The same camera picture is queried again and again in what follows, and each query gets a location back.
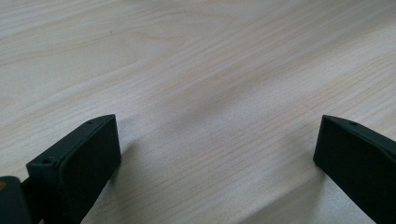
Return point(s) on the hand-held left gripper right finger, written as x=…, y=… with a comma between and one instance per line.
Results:
x=358, y=161

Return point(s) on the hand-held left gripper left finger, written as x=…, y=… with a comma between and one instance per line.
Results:
x=77, y=168

